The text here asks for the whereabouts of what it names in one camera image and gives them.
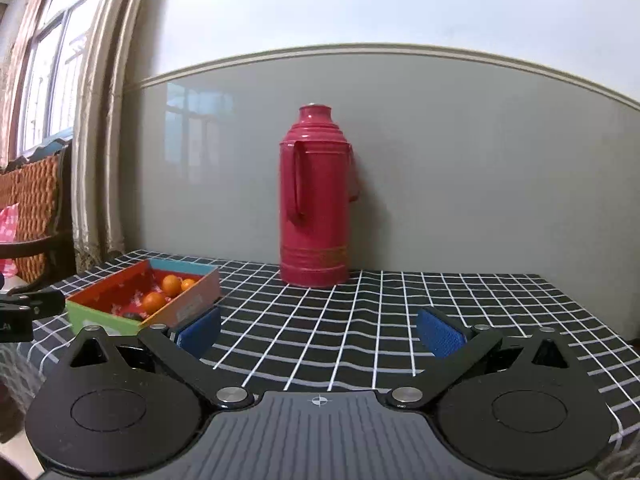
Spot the beige satin curtain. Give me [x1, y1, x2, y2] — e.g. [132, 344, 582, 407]
[72, 0, 153, 276]

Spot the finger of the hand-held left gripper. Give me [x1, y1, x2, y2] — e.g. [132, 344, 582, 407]
[0, 287, 67, 319]

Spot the pink checkered cloth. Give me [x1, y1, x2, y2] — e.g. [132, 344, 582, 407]
[0, 202, 21, 275]

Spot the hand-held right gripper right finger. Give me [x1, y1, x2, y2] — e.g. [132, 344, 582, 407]
[387, 307, 576, 408]

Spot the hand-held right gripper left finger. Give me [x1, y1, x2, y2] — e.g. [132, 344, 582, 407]
[67, 305, 256, 409]

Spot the red thermos flask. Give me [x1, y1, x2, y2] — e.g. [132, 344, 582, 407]
[278, 103, 362, 288]

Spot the black white checked tablecloth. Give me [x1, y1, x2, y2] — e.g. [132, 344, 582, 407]
[0, 249, 633, 461]

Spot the blue furniture back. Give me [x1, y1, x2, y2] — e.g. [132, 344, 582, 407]
[22, 130, 75, 157]

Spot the colourful cardboard box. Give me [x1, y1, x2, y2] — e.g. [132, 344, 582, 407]
[66, 257, 222, 337]

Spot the window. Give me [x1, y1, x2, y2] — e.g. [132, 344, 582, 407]
[7, 0, 108, 161]

